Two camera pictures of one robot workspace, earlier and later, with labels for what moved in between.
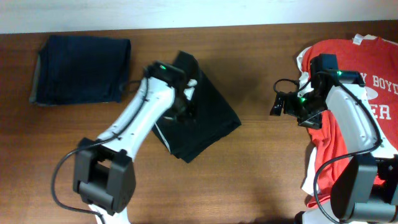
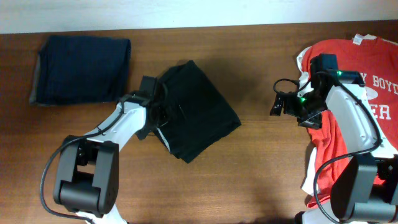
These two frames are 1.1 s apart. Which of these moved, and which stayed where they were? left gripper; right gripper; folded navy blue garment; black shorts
Moved: left gripper
Stayed: folded navy blue garment; right gripper; black shorts
